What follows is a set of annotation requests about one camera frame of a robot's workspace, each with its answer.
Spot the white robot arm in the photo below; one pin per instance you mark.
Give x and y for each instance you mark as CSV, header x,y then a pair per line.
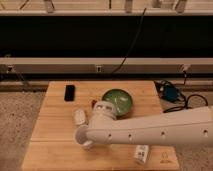
x,y
186,127

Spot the green bowl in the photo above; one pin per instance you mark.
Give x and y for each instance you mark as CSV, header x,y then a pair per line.
x,y
121,99

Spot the black smartphone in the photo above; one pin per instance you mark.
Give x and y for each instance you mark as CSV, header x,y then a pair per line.
x,y
69,93

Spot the small white box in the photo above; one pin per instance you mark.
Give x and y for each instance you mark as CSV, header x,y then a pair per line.
x,y
80,117

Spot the blue device on floor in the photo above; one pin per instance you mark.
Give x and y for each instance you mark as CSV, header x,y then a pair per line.
x,y
168,91

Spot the white plastic bottle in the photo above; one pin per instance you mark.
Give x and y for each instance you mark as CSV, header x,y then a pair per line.
x,y
141,153

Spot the wooden table board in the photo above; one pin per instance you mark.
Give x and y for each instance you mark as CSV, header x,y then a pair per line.
x,y
52,147

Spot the white wall outlet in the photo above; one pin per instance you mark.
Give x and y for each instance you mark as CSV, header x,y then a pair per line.
x,y
99,69

